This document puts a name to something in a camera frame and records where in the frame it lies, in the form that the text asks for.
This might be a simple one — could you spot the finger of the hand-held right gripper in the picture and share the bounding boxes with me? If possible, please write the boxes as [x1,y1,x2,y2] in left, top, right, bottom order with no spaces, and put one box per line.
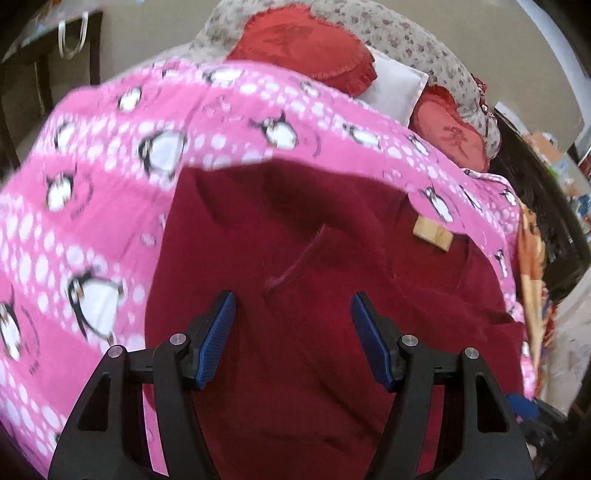
[505,391,571,444]

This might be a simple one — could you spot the pink penguin print blanket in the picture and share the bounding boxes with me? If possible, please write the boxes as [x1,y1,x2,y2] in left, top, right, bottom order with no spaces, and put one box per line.
[0,59,539,480]

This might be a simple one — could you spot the dark wooden furniture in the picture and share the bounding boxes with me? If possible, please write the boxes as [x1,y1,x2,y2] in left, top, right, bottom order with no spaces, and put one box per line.
[489,106,591,303]

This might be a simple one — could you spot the pile of colourful small things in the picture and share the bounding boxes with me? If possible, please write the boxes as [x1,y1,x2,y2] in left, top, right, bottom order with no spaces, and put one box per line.
[526,131,591,222]

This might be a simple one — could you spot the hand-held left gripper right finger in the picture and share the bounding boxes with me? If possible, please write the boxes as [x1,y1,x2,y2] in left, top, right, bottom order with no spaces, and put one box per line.
[351,291,536,480]

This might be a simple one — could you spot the large red heart pillow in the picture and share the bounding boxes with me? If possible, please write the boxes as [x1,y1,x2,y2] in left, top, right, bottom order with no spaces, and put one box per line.
[226,4,377,97]

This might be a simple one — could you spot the maroon knit garment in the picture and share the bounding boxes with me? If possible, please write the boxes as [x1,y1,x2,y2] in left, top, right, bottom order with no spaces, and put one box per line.
[144,157,529,480]

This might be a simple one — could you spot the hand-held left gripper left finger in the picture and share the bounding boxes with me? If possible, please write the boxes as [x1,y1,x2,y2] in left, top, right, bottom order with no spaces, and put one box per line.
[47,290,238,480]

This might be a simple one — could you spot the white pillow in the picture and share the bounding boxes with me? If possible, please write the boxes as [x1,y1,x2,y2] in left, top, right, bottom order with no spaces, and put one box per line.
[362,46,430,127]

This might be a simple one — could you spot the small red heart pillow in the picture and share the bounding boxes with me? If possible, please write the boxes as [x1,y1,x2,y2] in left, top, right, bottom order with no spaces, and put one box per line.
[413,85,490,171]

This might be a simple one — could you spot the orange printed cloth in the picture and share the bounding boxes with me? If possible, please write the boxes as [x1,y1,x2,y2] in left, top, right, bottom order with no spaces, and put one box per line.
[515,203,561,398]

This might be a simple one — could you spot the dark wooden table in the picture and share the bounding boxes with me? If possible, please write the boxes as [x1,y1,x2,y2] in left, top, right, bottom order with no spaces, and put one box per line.
[0,0,105,171]

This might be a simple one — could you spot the white bag handles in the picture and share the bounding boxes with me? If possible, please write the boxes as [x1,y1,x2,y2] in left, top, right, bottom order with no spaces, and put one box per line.
[58,11,89,60]

